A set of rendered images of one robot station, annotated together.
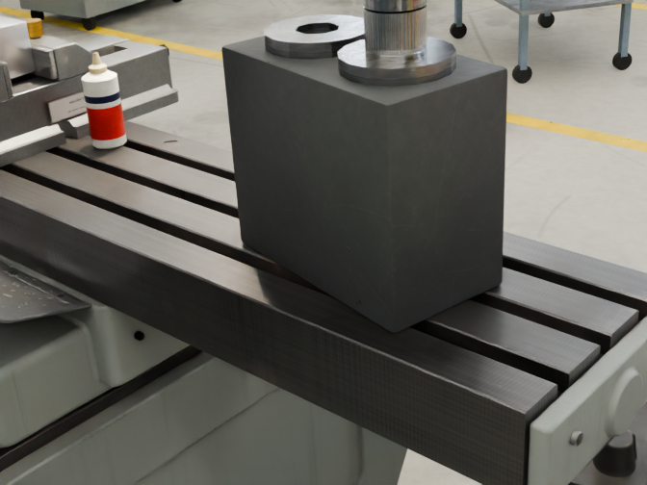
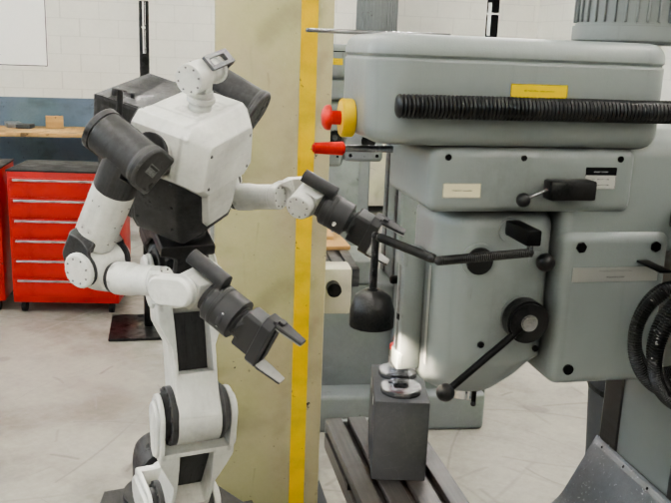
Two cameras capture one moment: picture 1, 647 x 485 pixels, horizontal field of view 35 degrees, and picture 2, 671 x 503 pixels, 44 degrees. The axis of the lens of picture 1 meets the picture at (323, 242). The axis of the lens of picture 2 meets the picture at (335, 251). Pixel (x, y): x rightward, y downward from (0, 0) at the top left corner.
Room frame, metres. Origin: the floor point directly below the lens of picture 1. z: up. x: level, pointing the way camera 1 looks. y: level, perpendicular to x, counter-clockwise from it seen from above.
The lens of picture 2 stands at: (2.33, 0.86, 1.86)
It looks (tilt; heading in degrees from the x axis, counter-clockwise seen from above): 14 degrees down; 215
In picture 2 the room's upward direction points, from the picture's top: 2 degrees clockwise
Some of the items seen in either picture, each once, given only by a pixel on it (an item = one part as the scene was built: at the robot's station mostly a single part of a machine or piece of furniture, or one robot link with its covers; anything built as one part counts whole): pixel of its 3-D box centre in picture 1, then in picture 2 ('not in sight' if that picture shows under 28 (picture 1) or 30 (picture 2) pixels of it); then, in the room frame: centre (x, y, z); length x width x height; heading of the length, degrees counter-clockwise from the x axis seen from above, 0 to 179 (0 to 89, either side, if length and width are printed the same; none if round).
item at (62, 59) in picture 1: (40, 52); not in sight; (1.21, 0.33, 1.03); 0.12 x 0.06 x 0.04; 47
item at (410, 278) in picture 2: not in sight; (407, 306); (1.16, 0.19, 1.45); 0.04 x 0.04 x 0.21; 47
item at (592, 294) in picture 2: not in sight; (576, 288); (0.94, 0.40, 1.47); 0.24 x 0.19 x 0.26; 47
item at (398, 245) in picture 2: not in sight; (407, 249); (1.29, 0.26, 1.58); 0.17 x 0.01 x 0.01; 65
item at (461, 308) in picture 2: not in sight; (473, 291); (1.07, 0.27, 1.47); 0.21 x 0.19 x 0.32; 47
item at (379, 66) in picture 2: not in sight; (495, 89); (1.07, 0.27, 1.81); 0.47 x 0.26 x 0.16; 137
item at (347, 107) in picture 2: not in sight; (346, 118); (1.25, 0.11, 1.76); 0.06 x 0.02 x 0.06; 47
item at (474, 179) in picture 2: not in sight; (504, 170); (1.05, 0.29, 1.68); 0.34 x 0.24 x 0.10; 137
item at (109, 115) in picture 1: (102, 99); not in sight; (1.13, 0.24, 1.00); 0.04 x 0.04 x 0.11
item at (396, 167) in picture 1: (360, 156); (396, 417); (0.79, -0.04, 1.04); 0.22 x 0.12 x 0.20; 35
